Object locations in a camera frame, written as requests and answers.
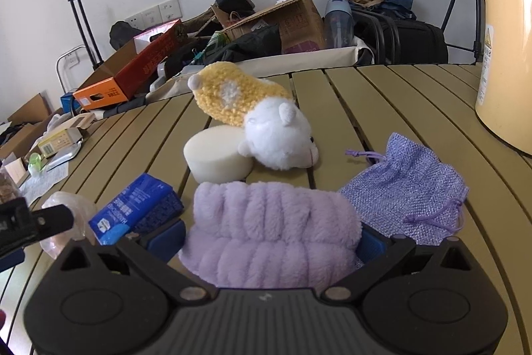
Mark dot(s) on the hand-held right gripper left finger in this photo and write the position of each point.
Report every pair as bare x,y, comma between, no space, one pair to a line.
166,242

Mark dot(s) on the lavender fluffy headband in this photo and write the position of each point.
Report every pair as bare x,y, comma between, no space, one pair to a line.
266,230

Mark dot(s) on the khaki folding table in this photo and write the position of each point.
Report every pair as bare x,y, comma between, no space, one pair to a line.
374,97

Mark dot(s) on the blue tissue packet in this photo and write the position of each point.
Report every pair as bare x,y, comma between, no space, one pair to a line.
124,209

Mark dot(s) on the cream cylindrical appliance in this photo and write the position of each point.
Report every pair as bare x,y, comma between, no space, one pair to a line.
507,47

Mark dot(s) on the grey-blue water bottle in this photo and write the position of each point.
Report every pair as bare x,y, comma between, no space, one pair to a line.
337,26

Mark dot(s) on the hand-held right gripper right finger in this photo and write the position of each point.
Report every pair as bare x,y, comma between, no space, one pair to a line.
370,247

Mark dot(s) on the white and yellow plush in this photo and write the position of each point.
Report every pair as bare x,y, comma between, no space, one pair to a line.
270,134

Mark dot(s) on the black suitcase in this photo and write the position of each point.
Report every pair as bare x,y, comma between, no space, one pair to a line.
415,43

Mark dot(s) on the silver foil packet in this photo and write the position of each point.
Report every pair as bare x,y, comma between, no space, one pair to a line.
66,155

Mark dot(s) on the small beige box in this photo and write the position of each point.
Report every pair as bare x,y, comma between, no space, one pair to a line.
58,138

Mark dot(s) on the orange cardboard box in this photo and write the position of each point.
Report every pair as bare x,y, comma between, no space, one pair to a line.
137,68

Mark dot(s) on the open cardboard box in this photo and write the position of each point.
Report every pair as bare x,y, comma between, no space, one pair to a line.
291,22

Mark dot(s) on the black bag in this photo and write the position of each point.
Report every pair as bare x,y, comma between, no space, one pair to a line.
124,34

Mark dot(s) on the pale pink translucent lump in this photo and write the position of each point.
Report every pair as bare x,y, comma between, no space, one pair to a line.
83,224

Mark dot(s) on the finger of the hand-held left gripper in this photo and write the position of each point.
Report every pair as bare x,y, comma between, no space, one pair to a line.
52,220

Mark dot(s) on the white paper sheet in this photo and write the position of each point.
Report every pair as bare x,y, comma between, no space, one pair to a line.
43,182

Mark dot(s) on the white round sponge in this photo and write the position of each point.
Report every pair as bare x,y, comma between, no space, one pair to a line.
212,159

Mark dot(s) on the white wall sockets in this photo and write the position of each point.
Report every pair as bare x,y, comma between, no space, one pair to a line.
170,10

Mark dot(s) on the small black case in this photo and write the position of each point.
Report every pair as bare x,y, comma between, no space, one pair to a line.
235,1

